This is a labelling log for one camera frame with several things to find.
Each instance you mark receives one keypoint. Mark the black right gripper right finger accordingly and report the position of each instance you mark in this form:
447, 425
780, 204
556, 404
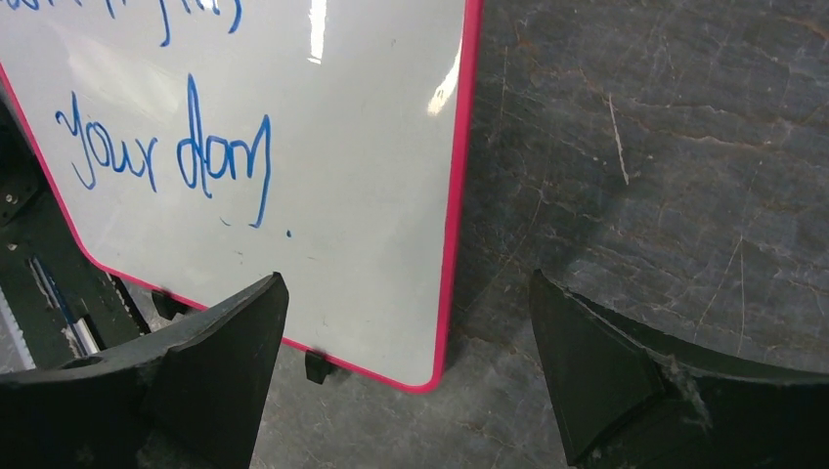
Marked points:
626, 395

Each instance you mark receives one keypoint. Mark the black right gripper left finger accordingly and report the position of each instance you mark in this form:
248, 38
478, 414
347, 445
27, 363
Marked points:
190, 395

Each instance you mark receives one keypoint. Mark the white board with pink rim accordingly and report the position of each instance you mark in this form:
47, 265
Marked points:
197, 146

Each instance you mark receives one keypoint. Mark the black board clip near corner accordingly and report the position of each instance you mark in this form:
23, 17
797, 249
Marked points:
168, 307

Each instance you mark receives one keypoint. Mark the black board clip far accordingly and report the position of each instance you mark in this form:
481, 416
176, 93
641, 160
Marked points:
317, 366

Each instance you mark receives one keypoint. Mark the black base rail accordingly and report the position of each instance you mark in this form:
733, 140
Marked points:
67, 307

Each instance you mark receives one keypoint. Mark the aluminium frame with cable duct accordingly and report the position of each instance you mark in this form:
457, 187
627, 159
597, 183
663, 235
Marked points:
14, 334

